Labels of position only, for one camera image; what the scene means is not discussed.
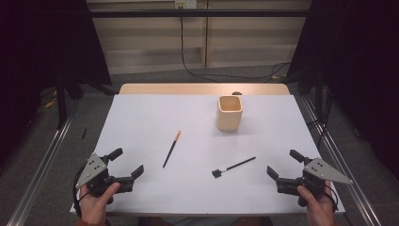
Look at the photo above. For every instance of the white table sheet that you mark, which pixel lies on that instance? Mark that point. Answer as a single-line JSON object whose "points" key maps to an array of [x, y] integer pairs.
{"points": [[194, 188]]}

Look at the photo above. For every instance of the black horizontal frame bar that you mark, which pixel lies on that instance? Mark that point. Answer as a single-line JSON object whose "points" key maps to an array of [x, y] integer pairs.
{"points": [[156, 13]]}

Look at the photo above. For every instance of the aluminium frame rail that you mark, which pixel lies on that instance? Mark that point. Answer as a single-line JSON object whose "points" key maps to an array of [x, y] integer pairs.
{"points": [[40, 169], [345, 163]]}

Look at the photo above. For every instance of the black pencil with orange end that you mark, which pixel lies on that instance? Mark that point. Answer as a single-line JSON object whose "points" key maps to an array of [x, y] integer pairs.
{"points": [[171, 150]]}

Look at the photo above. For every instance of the person's right hand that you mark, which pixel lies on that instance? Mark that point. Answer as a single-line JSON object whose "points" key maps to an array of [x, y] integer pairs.
{"points": [[320, 210]]}

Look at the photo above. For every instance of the small black floor object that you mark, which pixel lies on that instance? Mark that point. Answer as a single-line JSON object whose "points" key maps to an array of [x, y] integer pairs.
{"points": [[84, 133]]}

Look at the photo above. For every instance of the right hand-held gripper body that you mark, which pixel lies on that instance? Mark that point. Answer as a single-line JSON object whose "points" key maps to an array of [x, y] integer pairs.
{"points": [[320, 171]]}

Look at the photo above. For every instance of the black curtain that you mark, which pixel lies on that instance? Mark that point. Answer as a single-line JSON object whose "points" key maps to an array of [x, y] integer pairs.
{"points": [[37, 47], [360, 62]]}

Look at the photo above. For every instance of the black metal stand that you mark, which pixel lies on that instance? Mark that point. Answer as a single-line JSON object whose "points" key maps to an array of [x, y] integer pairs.
{"points": [[61, 103], [319, 94]]}

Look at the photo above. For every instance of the person's left hand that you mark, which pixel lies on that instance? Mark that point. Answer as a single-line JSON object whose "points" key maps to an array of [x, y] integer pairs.
{"points": [[94, 207]]}

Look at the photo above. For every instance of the white wall outlet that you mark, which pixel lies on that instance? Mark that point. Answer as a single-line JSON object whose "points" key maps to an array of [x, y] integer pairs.
{"points": [[185, 3]]}

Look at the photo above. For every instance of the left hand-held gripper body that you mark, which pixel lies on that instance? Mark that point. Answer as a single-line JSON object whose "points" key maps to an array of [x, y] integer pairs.
{"points": [[94, 168]]}

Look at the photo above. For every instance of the beige square cup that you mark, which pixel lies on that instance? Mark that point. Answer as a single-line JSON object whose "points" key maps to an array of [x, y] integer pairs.
{"points": [[228, 121]]}

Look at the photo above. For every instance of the small black brush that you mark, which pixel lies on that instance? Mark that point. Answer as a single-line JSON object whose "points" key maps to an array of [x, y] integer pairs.
{"points": [[233, 166]]}

